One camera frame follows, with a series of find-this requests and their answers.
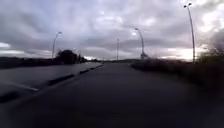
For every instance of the tall double-headed street lamp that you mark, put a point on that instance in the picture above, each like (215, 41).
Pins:
(192, 33)

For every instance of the dark verge beyond road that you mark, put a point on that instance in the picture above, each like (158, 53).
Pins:
(23, 62)

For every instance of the grey asphalt road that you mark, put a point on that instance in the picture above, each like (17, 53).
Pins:
(30, 76)

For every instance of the dark kerb strip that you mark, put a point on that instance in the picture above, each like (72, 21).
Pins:
(60, 80)

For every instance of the dark low roadside bushes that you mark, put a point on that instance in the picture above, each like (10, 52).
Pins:
(200, 71)

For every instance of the dark asphalt path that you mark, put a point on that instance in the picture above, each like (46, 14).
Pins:
(123, 100)

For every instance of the curved street lamp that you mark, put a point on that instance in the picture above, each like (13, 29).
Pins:
(53, 46)
(142, 43)

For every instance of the dark clump of bushes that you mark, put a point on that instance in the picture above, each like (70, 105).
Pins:
(68, 57)

